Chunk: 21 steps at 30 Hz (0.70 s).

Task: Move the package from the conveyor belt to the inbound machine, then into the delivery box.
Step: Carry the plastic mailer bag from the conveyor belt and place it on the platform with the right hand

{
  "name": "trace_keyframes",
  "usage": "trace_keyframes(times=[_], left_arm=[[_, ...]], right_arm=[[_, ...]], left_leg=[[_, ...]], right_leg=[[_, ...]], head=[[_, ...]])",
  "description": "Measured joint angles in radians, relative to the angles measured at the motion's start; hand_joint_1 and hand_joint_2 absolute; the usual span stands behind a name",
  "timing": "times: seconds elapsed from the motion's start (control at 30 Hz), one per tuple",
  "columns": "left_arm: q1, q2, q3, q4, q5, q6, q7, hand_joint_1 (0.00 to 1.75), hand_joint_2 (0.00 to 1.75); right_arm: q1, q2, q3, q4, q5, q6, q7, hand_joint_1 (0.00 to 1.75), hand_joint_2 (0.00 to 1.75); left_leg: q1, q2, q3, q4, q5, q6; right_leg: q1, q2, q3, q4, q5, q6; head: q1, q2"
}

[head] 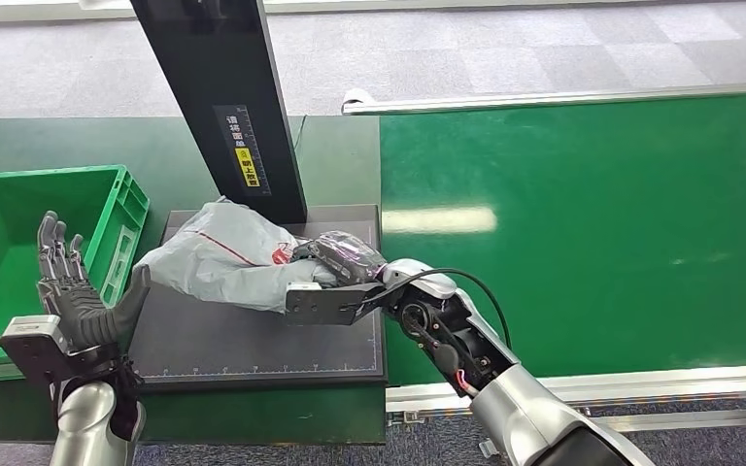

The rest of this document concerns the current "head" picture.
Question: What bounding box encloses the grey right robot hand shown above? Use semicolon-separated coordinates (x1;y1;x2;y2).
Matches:
290;230;390;288

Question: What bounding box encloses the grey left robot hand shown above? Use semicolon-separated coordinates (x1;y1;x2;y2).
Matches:
36;211;153;353

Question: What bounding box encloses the grey poly mailer red print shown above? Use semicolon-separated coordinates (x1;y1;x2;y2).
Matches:
133;197;343;316

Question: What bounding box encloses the green conveyor belt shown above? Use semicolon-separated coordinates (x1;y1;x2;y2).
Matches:
379;89;746;387

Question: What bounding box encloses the green plastic crate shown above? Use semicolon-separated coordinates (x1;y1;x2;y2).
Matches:
0;164;151;385

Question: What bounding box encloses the black yellow column label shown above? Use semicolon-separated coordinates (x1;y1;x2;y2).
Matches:
212;104;273;197

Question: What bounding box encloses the black scanner column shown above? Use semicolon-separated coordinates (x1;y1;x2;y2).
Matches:
129;0;309;225

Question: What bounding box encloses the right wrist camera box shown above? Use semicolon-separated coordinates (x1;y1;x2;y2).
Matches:
284;281;386;328

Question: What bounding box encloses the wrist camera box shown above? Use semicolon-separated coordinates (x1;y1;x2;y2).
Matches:
284;281;386;328
0;314;77;388

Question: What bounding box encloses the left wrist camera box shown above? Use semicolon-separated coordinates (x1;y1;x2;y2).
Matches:
0;314;77;388

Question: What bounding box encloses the black scanner base plate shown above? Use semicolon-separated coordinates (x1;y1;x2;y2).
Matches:
124;204;389;393

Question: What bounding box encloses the white rail end cap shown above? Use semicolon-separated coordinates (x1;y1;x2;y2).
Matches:
342;86;376;109

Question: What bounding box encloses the long aluminium conveyor rail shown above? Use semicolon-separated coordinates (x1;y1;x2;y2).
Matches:
340;82;746;117

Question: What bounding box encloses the wide aluminium conveyor rail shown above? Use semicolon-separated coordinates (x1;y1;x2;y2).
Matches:
384;363;746;415

